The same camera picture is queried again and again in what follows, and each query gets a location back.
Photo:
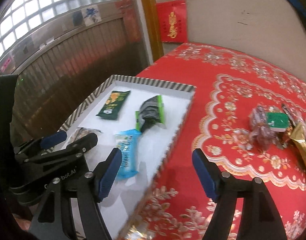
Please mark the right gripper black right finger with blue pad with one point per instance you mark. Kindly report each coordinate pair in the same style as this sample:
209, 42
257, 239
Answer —
260, 218

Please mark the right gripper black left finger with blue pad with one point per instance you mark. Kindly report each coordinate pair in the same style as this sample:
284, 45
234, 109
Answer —
54, 217

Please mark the purple candy bag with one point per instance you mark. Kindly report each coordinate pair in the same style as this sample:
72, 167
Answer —
260, 132

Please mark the green white small box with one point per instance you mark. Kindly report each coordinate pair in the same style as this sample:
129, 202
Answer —
278, 122

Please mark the dark brown chocolate bar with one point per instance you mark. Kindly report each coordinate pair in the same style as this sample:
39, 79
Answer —
289, 113

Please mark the clear nut snack packet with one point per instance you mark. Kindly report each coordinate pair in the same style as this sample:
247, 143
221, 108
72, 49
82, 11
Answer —
81, 132

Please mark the light blue snack packet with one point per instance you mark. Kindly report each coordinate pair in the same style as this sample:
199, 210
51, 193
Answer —
127, 142

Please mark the dark green snack packet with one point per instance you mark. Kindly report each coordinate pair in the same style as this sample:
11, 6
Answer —
113, 105

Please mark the brown metal gate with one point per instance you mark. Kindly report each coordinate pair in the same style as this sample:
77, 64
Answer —
54, 82

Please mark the striped white snack tray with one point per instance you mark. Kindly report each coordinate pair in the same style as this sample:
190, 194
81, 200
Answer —
154, 145

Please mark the black green snack packet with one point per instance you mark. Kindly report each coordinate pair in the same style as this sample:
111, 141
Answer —
151, 113

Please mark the red floral tablecloth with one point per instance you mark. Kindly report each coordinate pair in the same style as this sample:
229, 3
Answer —
229, 84

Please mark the lower red paper poster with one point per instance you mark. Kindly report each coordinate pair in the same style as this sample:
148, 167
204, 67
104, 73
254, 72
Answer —
172, 18

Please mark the wooden door frame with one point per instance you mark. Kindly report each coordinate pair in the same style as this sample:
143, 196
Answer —
152, 24

